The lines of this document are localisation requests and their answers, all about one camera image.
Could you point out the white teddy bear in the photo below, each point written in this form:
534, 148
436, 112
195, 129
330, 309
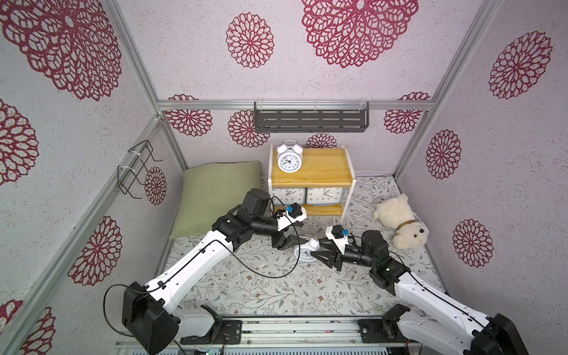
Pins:
396, 214

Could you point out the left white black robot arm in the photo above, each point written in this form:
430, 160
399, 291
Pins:
150, 311

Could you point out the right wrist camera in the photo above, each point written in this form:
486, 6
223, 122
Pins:
338, 236

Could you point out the metal base rail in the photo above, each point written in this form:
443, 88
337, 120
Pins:
293, 332

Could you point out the grey square alarm clock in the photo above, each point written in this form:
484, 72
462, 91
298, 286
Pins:
324, 196

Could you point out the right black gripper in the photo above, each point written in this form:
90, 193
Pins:
336, 258

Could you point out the green pillow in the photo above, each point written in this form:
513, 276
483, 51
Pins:
210, 191

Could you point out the grey square clock face-down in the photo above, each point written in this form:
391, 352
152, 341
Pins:
288, 196

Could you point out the white twin-bell clock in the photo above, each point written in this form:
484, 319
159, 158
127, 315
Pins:
290, 156
303, 252

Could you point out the black wire wall rack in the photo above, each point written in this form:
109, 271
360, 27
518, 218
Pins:
127, 175

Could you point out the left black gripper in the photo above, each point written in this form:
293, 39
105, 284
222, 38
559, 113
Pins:
283, 242

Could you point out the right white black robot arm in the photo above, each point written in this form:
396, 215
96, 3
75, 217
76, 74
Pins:
426, 315

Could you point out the dark grey wall shelf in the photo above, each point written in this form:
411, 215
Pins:
310, 120

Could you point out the wooden white-framed two-tier shelf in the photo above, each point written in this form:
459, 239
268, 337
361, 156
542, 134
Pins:
321, 168

